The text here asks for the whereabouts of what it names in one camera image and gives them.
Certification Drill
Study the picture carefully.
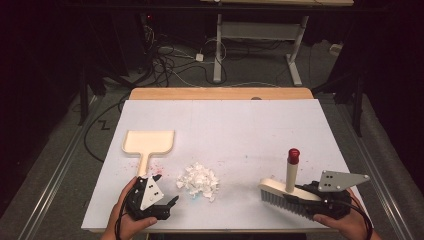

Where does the wooden table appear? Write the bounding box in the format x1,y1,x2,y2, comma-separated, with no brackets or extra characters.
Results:
128,86,315,101

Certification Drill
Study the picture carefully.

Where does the person's right hand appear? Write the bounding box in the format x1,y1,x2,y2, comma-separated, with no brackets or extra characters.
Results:
313,190,381,240

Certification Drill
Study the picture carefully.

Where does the long black floor cable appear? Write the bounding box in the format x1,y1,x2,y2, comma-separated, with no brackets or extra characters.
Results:
83,94,132,164

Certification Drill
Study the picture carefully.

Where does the black metal stand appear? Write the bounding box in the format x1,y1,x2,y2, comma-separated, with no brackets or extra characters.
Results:
77,64,108,127
313,71,365,138

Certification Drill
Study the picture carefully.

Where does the aluminium floor rail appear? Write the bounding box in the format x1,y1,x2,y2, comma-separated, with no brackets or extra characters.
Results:
16,94,104,240
336,99,416,240

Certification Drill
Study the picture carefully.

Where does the white metal desk frame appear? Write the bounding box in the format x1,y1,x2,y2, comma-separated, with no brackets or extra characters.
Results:
199,0,355,86

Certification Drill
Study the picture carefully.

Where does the tangle of black floor cables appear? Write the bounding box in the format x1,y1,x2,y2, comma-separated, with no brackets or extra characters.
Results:
143,24,228,88

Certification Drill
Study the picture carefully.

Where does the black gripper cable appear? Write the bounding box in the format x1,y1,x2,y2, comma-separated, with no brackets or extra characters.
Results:
333,198,374,240
114,189,135,240

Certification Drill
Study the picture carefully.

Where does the cream plastic dustpan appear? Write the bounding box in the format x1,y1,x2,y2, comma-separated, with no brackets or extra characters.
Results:
121,129,176,178

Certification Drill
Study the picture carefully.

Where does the cream brush with red cap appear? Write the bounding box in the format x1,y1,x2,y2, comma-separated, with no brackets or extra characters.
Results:
258,148,323,220

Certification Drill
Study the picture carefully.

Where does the person's left hand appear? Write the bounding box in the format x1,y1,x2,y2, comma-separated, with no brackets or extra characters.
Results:
101,176,158,240

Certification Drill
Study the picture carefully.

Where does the dark equipment with red light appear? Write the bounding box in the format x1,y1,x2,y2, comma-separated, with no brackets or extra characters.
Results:
139,12,161,73

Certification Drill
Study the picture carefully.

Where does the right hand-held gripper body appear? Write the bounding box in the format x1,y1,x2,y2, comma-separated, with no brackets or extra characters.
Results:
306,170,370,221

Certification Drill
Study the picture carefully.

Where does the pile of white paper scraps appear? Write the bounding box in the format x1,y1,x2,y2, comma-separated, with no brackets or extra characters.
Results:
175,161,221,204

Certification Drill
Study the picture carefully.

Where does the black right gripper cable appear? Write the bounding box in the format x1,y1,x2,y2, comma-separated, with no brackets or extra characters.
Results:
333,198,374,240

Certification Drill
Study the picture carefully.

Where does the white board table cover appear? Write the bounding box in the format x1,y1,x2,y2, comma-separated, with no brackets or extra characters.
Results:
80,99,374,233

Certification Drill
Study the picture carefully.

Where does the white floor cable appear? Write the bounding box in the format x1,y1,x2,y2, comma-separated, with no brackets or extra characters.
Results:
159,46,281,89

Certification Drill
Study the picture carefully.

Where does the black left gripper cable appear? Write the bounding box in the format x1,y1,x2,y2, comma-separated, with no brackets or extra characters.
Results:
114,189,135,240

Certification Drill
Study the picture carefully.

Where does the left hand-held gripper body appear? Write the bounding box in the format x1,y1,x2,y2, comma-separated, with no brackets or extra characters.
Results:
124,175,171,221

